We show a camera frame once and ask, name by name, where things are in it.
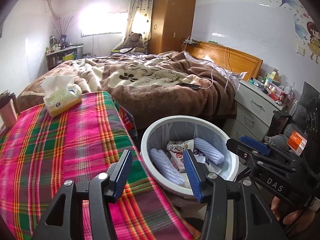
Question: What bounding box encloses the small white orange box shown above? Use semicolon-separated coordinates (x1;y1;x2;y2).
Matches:
169;151;185;173

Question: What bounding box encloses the patterned snack wrapper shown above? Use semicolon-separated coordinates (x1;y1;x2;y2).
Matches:
167;139;194;153

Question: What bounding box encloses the white trash bin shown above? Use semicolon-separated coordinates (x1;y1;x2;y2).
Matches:
140;115;240;197

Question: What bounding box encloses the person right hand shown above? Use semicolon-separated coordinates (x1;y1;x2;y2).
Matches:
271;197;315;231

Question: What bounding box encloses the white nightstand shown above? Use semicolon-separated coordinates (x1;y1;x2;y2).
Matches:
223;80;286;141

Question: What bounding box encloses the pink plaid tablecloth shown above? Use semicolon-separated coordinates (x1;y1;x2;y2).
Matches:
1;92;200;239

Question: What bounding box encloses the brown cream blanket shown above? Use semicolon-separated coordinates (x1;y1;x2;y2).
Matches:
17;51;237;128

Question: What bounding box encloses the black phone on bed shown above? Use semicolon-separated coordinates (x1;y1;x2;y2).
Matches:
177;82;201;90

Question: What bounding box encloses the wooden headboard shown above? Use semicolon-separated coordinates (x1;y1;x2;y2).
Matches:
185;41;263;81

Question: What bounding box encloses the yellow tissue pack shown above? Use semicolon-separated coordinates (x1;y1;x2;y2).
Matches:
41;75;82;118

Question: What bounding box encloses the pink brown travel mug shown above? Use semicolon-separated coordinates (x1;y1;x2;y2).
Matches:
1;90;21;128

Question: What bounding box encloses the brown teddy bear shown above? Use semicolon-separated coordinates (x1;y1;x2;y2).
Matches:
121;32;146;53

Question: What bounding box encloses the cluttered shelf unit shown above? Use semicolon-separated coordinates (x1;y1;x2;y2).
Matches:
46;45;84;70

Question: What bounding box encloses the patterned curtain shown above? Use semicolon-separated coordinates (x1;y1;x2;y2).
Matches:
125;0;154;45

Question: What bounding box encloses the dried branches vase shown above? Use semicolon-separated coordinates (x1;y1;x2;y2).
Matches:
52;16;74;44

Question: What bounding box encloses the wooden wardrobe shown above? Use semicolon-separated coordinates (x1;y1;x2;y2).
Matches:
148;0;196;54

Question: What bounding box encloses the white charging cable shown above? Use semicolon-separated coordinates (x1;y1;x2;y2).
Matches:
199;45;232;94

